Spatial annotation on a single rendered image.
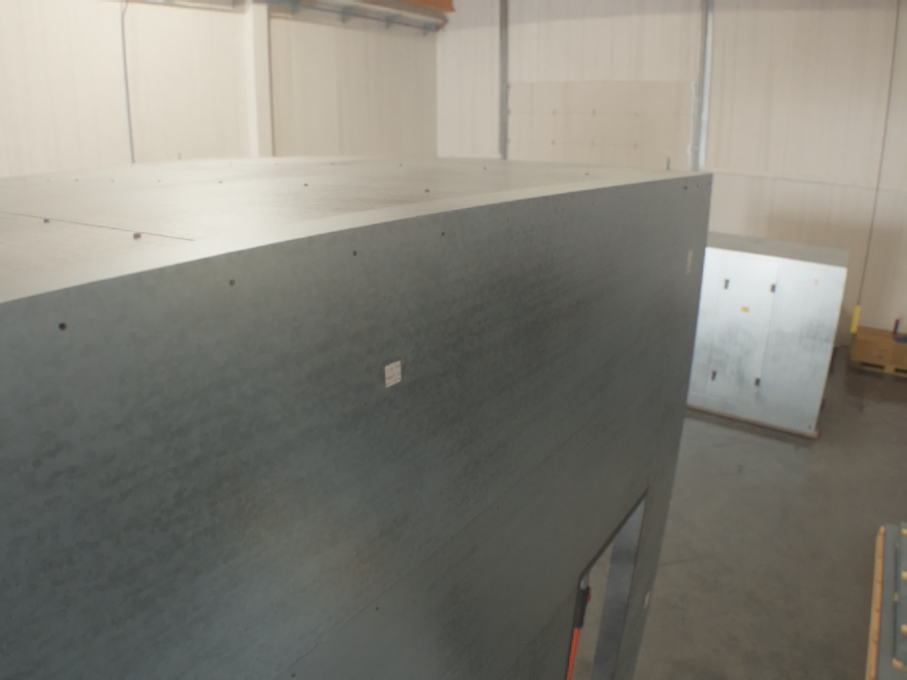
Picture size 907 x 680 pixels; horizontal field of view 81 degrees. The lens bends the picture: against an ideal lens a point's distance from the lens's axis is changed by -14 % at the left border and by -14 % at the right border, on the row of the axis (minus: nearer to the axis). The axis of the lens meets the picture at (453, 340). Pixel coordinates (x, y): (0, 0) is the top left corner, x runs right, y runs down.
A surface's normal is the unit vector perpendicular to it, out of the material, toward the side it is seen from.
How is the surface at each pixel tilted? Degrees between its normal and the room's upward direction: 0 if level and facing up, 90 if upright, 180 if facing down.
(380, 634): 90
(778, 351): 90
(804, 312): 90
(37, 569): 90
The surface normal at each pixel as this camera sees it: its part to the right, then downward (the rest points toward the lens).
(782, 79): -0.59, 0.26
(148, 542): 0.80, 0.19
